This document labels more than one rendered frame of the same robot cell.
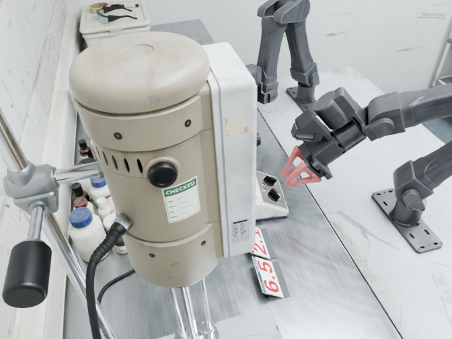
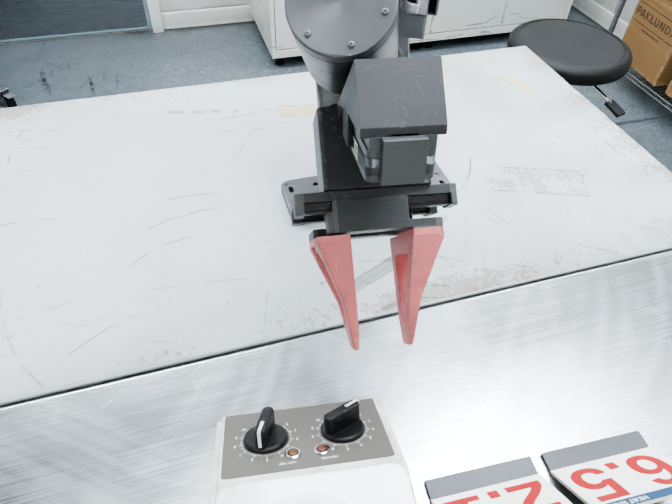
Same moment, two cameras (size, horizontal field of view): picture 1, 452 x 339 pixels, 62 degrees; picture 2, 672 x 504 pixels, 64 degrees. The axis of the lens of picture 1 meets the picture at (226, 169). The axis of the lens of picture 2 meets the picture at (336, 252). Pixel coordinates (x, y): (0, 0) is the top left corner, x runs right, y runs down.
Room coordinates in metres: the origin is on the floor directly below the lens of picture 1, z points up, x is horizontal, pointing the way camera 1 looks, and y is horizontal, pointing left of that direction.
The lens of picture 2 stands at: (0.70, 0.06, 1.32)
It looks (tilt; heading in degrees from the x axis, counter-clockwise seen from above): 47 degrees down; 264
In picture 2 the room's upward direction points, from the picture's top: 3 degrees clockwise
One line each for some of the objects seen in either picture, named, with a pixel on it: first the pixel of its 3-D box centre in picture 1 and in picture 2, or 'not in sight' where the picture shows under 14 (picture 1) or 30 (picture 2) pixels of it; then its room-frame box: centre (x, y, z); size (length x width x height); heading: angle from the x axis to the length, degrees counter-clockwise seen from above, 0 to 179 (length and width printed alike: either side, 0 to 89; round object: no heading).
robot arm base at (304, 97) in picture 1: (305, 91); not in sight; (1.19, -0.30, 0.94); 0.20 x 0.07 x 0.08; 13
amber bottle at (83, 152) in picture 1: (85, 152); not in sight; (0.90, 0.42, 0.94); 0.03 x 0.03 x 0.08
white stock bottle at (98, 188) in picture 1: (104, 194); not in sight; (0.70, 0.32, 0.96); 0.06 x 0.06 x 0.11
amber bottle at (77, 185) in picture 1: (81, 198); not in sight; (0.70, 0.38, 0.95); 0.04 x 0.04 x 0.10
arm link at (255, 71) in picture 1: (255, 83); not in sight; (1.02, -0.10, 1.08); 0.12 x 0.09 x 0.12; 130
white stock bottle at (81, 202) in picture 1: (85, 213); not in sight; (0.65, 0.36, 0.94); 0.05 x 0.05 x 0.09
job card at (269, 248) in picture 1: (258, 239); (500, 499); (0.55, -0.07, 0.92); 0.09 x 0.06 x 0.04; 9
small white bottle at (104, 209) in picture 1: (105, 212); not in sight; (0.65, 0.31, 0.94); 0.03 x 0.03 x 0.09
